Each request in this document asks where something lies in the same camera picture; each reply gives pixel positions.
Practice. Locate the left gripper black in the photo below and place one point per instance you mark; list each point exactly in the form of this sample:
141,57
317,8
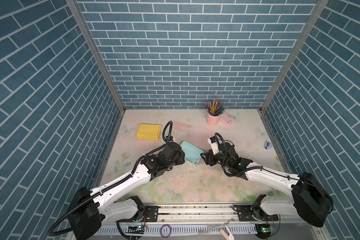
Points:
181,157

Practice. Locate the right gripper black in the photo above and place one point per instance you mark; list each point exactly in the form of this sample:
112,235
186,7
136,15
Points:
209,156

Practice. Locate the light blue paper box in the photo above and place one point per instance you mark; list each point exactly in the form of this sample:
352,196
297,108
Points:
192,153

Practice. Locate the yellow paper box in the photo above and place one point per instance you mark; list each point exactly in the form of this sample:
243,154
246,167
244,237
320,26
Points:
149,132

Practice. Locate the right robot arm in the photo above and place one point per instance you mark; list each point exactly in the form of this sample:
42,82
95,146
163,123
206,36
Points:
305,196

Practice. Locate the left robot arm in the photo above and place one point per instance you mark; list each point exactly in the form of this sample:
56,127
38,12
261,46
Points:
90,209

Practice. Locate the pink flat paper box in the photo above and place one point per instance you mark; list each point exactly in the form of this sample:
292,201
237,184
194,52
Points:
226,119

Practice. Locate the pink metal pencil cup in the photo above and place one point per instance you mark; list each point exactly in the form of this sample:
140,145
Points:
212,120

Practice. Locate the coloured pencils bundle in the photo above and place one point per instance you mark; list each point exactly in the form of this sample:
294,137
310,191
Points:
215,107

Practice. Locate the white pink clip tool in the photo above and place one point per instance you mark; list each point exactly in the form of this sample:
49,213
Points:
226,233

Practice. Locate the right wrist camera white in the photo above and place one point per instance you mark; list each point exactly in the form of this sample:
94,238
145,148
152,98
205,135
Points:
214,145

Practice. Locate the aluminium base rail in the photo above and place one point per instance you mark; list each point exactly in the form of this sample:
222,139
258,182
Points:
179,220

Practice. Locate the aluminium corner post left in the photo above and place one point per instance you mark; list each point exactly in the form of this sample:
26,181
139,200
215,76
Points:
81,22

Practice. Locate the aluminium corner post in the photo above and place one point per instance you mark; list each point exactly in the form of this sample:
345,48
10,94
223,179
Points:
306,30
81,22

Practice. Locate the aluminium corner post right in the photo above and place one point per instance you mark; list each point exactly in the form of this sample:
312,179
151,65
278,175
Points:
306,30

